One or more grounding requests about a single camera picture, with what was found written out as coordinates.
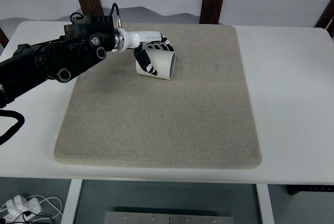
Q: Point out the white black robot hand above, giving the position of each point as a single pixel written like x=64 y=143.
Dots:
x=131 y=40

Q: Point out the white cup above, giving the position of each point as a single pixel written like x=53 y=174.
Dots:
x=163 y=62

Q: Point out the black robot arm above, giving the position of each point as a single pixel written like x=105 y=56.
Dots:
x=86 y=42

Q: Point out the beige fabric mat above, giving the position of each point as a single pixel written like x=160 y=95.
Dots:
x=201 y=118

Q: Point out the brown wood piece far left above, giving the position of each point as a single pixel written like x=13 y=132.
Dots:
x=3 y=39

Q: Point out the white left table leg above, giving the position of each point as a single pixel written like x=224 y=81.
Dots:
x=72 y=201

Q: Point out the white table leg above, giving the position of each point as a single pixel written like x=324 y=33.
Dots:
x=72 y=201
x=265 y=204

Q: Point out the white right table leg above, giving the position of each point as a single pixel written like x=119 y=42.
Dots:
x=265 y=204

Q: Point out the white power strip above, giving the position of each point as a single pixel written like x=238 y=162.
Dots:
x=21 y=209

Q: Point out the right brown wooden frame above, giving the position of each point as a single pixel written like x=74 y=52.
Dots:
x=326 y=19

